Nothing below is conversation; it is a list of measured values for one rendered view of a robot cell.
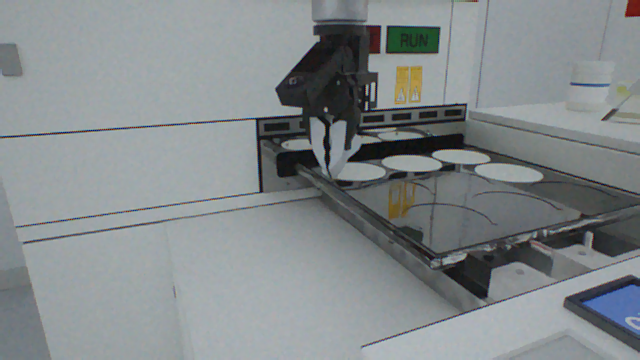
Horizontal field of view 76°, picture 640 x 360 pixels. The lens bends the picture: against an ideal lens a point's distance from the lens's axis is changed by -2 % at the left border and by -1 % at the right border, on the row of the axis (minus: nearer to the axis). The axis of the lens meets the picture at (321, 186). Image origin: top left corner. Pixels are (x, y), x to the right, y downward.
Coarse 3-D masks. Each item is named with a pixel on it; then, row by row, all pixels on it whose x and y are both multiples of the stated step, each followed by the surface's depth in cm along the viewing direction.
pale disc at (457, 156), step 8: (440, 152) 77; (448, 152) 77; (456, 152) 77; (464, 152) 77; (472, 152) 77; (448, 160) 72; (456, 160) 72; (464, 160) 72; (472, 160) 72; (480, 160) 72; (488, 160) 72
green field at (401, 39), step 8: (392, 32) 73; (400, 32) 74; (408, 32) 75; (416, 32) 75; (424, 32) 76; (432, 32) 77; (392, 40) 74; (400, 40) 75; (408, 40) 75; (416, 40) 76; (424, 40) 77; (432, 40) 77; (392, 48) 74; (400, 48) 75; (408, 48) 76; (416, 48) 76; (424, 48) 77; (432, 48) 78
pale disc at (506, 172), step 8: (480, 168) 67; (488, 168) 67; (496, 168) 67; (504, 168) 67; (512, 168) 67; (520, 168) 67; (528, 168) 67; (488, 176) 63; (496, 176) 63; (504, 176) 63; (512, 176) 63; (520, 176) 63; (528, 176) 63; (536, 176) 63
